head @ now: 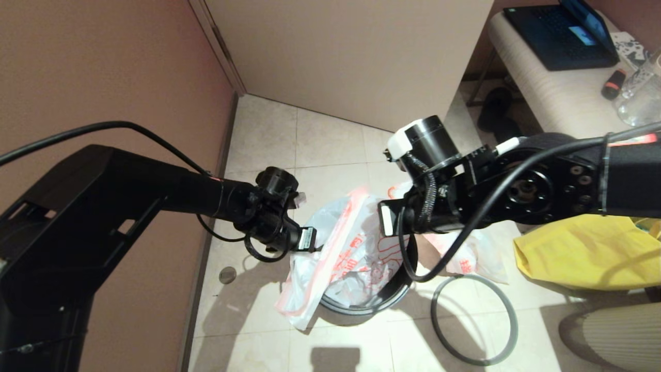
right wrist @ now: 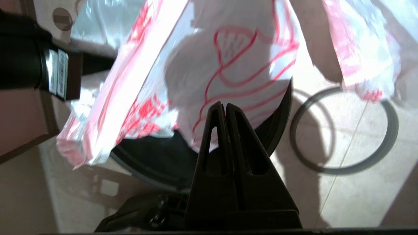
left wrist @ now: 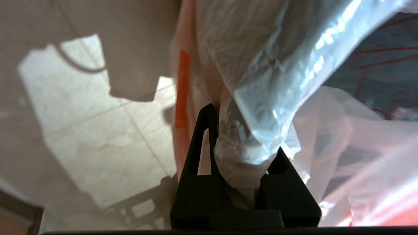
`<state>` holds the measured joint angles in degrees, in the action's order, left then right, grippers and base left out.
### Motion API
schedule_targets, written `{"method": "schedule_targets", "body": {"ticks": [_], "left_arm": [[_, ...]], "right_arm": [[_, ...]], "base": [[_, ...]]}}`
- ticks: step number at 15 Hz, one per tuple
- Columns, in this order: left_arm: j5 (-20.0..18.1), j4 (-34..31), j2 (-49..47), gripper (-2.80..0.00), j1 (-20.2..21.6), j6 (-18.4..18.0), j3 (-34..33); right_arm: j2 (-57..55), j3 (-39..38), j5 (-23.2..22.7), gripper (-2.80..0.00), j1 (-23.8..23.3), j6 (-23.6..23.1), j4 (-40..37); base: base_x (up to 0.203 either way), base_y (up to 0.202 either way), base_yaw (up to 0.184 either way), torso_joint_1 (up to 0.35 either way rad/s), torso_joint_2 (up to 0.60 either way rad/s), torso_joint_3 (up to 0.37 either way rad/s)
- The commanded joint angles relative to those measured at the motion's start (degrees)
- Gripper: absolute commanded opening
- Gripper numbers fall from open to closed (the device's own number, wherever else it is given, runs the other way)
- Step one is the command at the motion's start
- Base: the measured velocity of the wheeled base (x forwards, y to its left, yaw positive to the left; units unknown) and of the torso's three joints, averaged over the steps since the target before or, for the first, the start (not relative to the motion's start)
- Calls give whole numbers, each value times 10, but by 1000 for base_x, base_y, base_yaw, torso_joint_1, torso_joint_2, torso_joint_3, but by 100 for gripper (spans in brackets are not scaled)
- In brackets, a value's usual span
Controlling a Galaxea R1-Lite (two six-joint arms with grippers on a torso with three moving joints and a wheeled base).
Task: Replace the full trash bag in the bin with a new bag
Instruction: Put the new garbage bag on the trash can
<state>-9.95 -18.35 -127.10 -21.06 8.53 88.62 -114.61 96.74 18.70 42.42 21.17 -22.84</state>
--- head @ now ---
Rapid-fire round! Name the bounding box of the white red-printed plastic bag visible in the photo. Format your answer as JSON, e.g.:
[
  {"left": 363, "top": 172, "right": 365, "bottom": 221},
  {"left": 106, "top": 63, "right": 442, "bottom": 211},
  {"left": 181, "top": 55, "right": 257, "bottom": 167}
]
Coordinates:
[{"left": 274, "top": 187, "right": 408, "bottom": 331}]

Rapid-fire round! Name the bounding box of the spare white plastic bag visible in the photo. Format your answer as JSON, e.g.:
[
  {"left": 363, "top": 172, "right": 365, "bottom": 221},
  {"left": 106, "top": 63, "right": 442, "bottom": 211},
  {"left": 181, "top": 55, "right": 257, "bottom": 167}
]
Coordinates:
[{"left": 395, "top": 181, "right": 509, "bottom": 285}]

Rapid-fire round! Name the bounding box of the black round trash bin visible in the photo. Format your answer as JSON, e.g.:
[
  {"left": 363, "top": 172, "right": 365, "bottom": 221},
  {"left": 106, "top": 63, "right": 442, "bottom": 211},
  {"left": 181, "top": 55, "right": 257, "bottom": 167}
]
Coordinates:
[{"left": 319, "top": 234, "right": 419, "bottom": 317}]

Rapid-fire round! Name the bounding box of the grey plastic bin ring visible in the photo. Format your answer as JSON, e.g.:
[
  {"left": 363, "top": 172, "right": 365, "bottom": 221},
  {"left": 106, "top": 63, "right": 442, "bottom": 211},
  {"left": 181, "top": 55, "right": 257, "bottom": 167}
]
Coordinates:
[{"left": 431, "top": 274, "right": 519, "bottom": 367}]

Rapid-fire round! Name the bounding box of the beige door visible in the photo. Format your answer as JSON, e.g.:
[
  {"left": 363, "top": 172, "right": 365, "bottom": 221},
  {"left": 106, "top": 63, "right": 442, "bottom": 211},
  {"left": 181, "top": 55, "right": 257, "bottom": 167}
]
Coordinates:
[{"left": 206, "top": 0, "right": 495, "bottom": 145}]

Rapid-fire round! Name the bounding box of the cream striped bench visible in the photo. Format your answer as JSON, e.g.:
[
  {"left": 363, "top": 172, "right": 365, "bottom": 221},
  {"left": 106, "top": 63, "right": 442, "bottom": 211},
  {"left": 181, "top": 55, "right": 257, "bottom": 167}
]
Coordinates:
[{"left": 467, "top": 11, "right": 661, "bottom": 140}]

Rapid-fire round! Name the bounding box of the dark blue laptop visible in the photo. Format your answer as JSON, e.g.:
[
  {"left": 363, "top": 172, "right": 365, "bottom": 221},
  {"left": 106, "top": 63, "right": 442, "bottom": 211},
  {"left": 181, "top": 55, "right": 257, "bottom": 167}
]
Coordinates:
[{"left": 502, "top": 0, "right": 620, "bottom": 73}]

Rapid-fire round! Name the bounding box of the black orange handheld device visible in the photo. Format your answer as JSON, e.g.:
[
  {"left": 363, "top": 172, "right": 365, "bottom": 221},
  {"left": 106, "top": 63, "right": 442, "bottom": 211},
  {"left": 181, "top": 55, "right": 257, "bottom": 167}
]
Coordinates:
[{"left": 600, "top": 70, "right": 627, "bottom": 102}]

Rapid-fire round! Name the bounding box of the beige striped stool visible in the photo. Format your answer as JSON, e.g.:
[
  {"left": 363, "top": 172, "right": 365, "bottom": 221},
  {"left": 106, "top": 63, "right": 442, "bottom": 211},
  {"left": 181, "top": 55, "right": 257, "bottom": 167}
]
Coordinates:
[{"left": 559, "top": 302, "right": 661, "bottom": 372}]

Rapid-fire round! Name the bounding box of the clear glass cup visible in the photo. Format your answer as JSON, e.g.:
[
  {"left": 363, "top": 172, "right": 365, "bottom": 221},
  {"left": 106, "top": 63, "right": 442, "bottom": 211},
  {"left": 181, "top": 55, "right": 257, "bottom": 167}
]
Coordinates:
[{"left": 613, "top": 83, "right": 661, "bottom": 128}]

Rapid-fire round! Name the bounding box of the clear ribbed glass bottle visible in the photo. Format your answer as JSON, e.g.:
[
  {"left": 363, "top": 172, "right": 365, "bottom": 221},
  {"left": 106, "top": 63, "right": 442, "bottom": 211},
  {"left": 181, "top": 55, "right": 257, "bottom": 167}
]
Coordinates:
[{"left": 619, "top": 52, "right": 661, "bottom": 101}]

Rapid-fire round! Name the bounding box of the white black patterned card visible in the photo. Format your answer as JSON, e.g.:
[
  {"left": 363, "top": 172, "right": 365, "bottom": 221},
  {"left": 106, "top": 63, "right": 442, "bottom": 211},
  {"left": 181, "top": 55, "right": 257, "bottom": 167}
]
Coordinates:
[{"left": 609, "top": 34, "right": 649, "bottom": 71}]

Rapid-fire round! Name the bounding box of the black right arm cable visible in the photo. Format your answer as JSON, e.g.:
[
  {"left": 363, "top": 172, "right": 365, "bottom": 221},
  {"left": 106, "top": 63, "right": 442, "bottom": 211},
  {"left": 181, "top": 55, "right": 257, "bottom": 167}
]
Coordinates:
[{"left": 397, "top": 121, "right": 661, "bottom": 283}]

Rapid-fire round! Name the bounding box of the yellow bag with black handle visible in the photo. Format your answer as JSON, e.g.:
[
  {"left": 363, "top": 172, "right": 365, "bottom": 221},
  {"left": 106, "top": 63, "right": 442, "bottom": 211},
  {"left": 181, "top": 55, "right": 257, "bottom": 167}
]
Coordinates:
[{"left": 514, "top": 214, "right": 661, "bottom": 291}]

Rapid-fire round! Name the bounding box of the beige door frame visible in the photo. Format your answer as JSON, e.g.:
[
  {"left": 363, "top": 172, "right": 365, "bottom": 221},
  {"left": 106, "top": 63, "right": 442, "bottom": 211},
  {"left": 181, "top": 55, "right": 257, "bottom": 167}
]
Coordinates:
[{"left": 188, "top": 0, "right": 247, "bottom": 98}]

